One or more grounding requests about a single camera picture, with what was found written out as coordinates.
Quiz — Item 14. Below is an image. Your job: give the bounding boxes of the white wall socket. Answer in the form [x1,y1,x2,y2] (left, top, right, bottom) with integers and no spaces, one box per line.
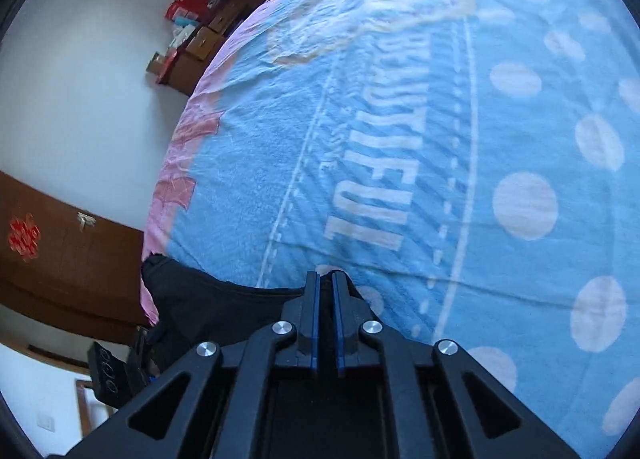
[37,413,55,433]

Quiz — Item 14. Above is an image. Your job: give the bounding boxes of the blue and pink bed sheet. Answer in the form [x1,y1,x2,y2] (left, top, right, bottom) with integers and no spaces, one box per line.
[143,0,639,458]

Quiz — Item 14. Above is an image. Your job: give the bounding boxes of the red gift bag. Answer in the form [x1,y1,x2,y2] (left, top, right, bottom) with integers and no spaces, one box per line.
[165,0,209,23]

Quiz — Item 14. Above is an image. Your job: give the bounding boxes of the brown wooden door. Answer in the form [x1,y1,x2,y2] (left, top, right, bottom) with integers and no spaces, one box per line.
[0,173,148,345]

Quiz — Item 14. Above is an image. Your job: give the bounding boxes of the red knot door ornament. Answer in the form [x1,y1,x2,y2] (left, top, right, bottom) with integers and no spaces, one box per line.
[8,213,41,262]

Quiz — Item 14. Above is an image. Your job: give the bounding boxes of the brown wooden desk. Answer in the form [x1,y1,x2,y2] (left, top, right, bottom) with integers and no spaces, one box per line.
[146,0,266,96]

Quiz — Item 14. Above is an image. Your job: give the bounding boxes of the black pants with striped cuff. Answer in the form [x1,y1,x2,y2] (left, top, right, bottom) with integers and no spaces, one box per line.
[140,254,374,375]

